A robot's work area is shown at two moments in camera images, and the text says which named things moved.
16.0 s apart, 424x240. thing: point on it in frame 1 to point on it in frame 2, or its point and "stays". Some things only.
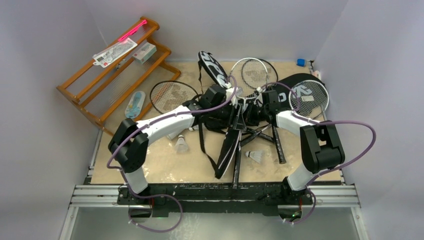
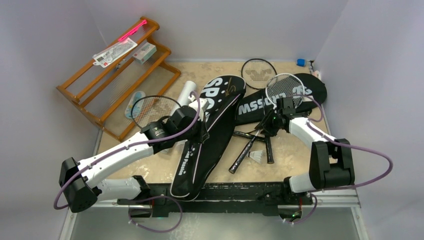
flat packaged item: (102, 59) stays
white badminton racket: (308, 98) to (282, 85)
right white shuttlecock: (256, 155) stays
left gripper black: (224, 123) to (202, 134)
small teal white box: (145, 52) stays
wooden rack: (116, 88) stays
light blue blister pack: (134, 107) stays
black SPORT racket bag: (220, 127) to (198, 157)
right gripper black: (251, 112) to (269, 122)
